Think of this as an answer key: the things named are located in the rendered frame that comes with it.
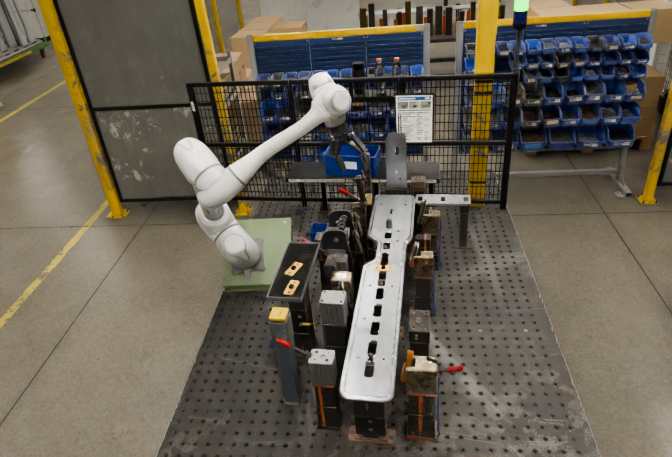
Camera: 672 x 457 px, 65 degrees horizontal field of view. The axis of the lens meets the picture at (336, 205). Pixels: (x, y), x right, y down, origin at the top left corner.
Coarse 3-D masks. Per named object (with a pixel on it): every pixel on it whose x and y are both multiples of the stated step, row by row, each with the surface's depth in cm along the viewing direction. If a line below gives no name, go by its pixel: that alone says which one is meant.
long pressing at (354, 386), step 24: (384, 216) 274; (408, 216) 272; (384, 240) 256; (408, 240) 255; (360, 288) 226; (384, 288) 225; (360, 312) 214; (384, 312) 213; (360, 336) 202; (384, 336) 201; (360, 360) 192; (384, 360) 191; (360, 384) 183; (384, 384) 182
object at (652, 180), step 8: (664, 112) 409; (664, 120) 410; (664, 128) 412; (664, 136) 415; (656, 144) 423; (664, 144) 418; (656, 152) 424; (664, 152) 422; (656, 160) 426; (664, 160) 427; (656, 168) 430; (664, 168) 431; (648, 176) 438; (656, 176) 433; (664, 176) 436; (648, 184) 439; (656, 184) 437; (664, 184) 439; (648, 192) 442; (640, 200) 448; (648, 200) 446; (656, 200) 442
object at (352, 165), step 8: (328, 152) 315; (344, 152) 320; (352, 152) 319; (376, 152) 304; (328, 160) 308; (344, 160) 305; (352, 160) 304; (360, 160) 302; (376, 160) 305; (328, 168) 311; (336, 168) 309; (352, 168) 306; (360, 168) 305; (376, 168) 305
